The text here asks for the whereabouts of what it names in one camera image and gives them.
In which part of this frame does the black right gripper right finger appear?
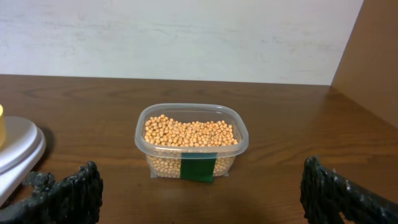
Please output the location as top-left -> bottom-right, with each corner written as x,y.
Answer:
300,156 -> 397,223

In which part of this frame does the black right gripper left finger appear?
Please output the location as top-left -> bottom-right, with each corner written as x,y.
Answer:
1,161 -> 103,224

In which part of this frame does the pale yellow bowl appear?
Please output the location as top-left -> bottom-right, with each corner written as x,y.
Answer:
0,105 -> 6,146

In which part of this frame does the white digital kitchen scale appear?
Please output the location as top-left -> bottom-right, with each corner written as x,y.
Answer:
1,116 -> 46,204

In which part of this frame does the soybeans pile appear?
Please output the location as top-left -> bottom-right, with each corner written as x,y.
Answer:
142,114 -> 242,179

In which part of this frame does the clear plastic container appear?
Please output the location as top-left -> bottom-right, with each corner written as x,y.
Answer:
134,103 -> 249,183

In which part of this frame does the green tape label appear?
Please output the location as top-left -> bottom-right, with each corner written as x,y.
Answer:
180,152 -> 217,183

